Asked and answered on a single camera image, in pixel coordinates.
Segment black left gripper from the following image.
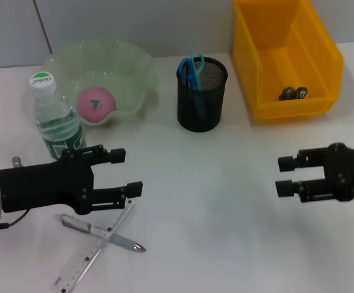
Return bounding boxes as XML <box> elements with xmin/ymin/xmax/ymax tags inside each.
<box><xmin>0</xmin><ymin>144</ymin><xmax>143</xmax><ymax>216</ymax></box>

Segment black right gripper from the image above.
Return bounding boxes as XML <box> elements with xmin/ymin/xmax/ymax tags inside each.
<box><xmin>275</xmin><ymin>142</ymin><xmax>354</xmax><ymax>204</ymax></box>

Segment silver ballpoint pen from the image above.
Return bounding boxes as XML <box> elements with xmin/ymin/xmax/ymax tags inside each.
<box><xmin>57</xmin><ymin>212</ymin><xmax>147</xmax><ymax>253</ymax></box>

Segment pink toy peach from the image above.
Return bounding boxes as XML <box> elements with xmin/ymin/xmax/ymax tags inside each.
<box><xmin>76</xmin><ymin>87</ymin><xmax>117</xmax><ymax>124</ymax></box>

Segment clear green-label water bottle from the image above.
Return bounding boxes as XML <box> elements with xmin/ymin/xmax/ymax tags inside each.
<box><xmin>27</xmin><ymin>71</ymin><xmax>88</xmax><ymax>162</ymax></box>

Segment clear plastic ruler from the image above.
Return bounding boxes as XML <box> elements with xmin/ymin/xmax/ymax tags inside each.
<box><xmin>51</xmin><ymin>200</ymin><xmax>136</xmax><ymax>293</ymax></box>

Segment blue capped scissors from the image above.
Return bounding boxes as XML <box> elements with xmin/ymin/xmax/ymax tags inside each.
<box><xmin>177</xmin><ymin>53</ymin><xmax>209</xmax><ymax>120</ymax></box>

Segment black mesh pen holder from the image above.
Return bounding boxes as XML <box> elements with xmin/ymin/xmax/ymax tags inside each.
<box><xmin>176</xmin><ymin>56</ymin><xmax>228</xmax><ymax>133</ymax></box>

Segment translucent green fruit bowl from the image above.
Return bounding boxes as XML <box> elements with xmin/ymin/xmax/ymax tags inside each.
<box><xmin>41</xmin><ymin>38</ymin><xmax>160</xmax><ymax>126</ymax></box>

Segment yellow plastic bin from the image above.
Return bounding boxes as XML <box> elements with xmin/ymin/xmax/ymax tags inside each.
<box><xmin>232</xmin><ymin>0</ymin><xmax>345</xmax><ymax>120</ymax></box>

